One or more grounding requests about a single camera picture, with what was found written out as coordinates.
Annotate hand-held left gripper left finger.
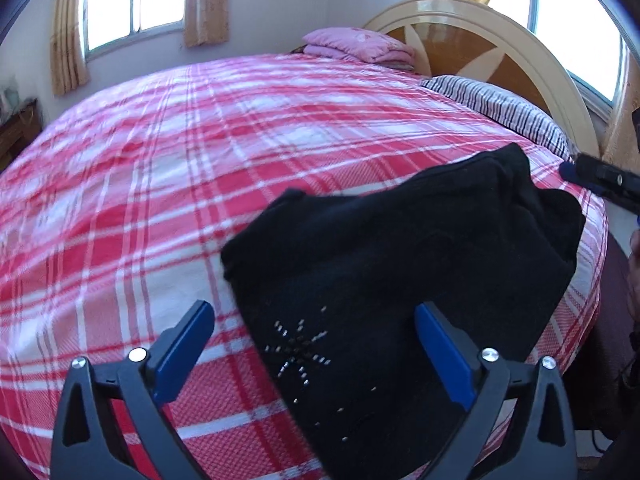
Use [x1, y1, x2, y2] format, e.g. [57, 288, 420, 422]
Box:
[50, 300, 216, 480]

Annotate striped pillow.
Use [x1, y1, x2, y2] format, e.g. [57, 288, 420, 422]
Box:
[419, 75, 573, 161]

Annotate black pants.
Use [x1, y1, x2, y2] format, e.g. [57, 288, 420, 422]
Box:
[221, 142, 587, 480]

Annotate red plaid blanket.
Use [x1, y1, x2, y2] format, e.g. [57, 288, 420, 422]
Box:
[0, 52, 608, 480]

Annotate pink folded quilt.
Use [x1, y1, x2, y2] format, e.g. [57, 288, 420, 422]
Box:
[302, 27, 417, 72]

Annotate wooden nightstand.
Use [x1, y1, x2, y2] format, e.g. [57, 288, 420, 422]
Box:
[0, 97, 43, 171]

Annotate window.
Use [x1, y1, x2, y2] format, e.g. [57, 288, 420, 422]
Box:
[82, 0, 190, 58]
[527, 0, 628, 111]

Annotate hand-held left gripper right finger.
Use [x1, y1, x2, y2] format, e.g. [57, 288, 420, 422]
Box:
[414, 301, 581, 480]

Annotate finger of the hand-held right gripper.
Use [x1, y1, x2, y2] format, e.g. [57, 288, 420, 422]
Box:
[559, 154, 608, 196]

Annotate cream wooden headboard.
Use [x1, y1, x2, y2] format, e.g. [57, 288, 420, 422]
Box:
[361, 0, 601, 158]

